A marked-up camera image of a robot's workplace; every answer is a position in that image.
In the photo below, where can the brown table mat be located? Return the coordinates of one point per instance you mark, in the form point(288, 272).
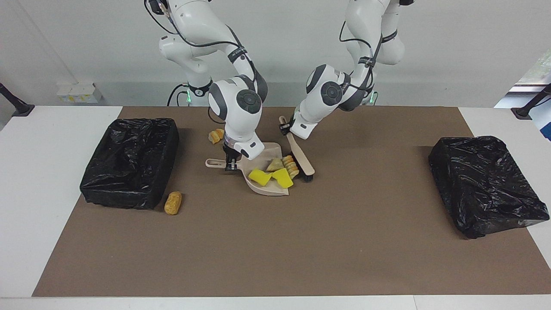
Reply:
point(215, 258)

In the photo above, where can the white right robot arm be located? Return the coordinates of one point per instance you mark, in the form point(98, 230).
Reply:
point(236, 112)

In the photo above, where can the striped croissant piece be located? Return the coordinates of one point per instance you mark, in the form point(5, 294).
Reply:
point(291, 167)

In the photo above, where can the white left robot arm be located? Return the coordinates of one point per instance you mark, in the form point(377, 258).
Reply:
point(327, 94)

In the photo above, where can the beige brush with black bristles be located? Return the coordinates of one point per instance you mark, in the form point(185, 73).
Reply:
point(303, 159)

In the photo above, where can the beige plastic dustpan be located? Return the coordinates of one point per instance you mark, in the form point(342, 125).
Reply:
point(271, 150)

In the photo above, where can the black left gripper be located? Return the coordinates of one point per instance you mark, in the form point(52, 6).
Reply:
point(287, 128)

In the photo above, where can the small orange croissant piece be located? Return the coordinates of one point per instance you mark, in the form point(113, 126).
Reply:
point(214, 137)

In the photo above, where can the pale flaky bread piece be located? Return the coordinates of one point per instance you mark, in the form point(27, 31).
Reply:
point(274, 165)

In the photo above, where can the yellow sponge piece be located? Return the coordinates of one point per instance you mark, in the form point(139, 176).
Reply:
point(259, 177)
point(283, 178)

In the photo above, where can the brown oval bread roll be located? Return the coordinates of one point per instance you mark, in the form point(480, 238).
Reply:
point(173, 203)

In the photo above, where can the black bag lined bin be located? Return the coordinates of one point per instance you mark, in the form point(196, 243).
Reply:
point(129, 163)
point(482, 185)

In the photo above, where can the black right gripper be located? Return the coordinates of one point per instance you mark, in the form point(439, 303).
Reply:
point(230, 153)

